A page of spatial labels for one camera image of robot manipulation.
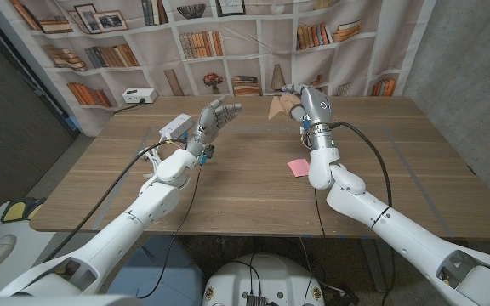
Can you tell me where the white floor platform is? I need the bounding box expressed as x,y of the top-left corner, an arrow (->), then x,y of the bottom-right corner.
0,201 -> 59,294

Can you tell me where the tan adhesive wrap roll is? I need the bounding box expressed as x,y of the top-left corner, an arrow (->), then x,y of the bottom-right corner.
267,93 -> 304,121

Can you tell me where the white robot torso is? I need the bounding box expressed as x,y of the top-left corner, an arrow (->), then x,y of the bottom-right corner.
202,253 -> 326,306

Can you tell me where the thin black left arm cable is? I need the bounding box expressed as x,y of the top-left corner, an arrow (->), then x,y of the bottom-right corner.
136,165 -> 203,299

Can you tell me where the pink sticky note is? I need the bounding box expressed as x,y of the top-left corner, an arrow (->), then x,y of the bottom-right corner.
287,158 -> 311,179

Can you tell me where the white power strip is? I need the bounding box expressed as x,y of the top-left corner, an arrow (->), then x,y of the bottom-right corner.
158,112 -> 194,143

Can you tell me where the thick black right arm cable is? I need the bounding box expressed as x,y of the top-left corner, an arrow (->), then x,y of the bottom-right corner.
328,121 -> 394,209

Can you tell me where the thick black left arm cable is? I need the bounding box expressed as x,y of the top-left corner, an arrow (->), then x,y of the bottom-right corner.
43,138 -> 189,263

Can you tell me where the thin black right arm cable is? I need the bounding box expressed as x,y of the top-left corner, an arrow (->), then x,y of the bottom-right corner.
312,189 -> 327,239

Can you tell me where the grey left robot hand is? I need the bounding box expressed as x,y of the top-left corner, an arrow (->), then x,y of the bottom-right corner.
185,95 -> 243,157

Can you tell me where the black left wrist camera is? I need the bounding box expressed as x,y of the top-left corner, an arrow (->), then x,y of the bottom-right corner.
197,144 -> 216,166

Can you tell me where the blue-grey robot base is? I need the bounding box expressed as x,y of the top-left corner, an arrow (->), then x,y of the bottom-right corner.
106,235 -> 206,306

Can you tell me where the grey table leg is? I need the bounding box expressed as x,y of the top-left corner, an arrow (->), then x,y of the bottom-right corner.
359,238 -> 389,293

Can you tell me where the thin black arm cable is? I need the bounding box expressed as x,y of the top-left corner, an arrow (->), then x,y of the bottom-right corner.
136,165 -> 203,299
312,189 -> 327,239

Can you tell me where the white socket box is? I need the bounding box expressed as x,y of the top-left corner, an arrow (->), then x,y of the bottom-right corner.
122,88 -> 158,105

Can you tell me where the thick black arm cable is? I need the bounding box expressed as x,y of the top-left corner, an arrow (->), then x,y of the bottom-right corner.
43,138 -> 189,263
328,121 -> 394,209

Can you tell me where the black socket box cable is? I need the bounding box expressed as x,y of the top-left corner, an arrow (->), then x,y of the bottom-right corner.
112,99 -> 146,115

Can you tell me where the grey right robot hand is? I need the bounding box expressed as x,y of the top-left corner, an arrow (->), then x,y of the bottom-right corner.
282,82 -> 333,128

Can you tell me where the printed bookshelf backdrop cloth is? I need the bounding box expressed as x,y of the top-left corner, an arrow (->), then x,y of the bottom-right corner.
0,0 -> 437,137

